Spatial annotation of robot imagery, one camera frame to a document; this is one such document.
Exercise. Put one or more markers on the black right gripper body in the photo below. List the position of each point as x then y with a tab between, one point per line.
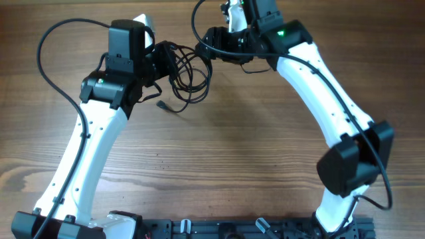
239	42

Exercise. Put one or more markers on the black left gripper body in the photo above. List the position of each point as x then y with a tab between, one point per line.
158	64

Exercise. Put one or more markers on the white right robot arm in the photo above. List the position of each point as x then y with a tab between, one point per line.
359	148

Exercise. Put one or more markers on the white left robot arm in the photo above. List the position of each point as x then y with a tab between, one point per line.
133	61

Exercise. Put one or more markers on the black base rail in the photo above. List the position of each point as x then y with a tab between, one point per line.
287	228

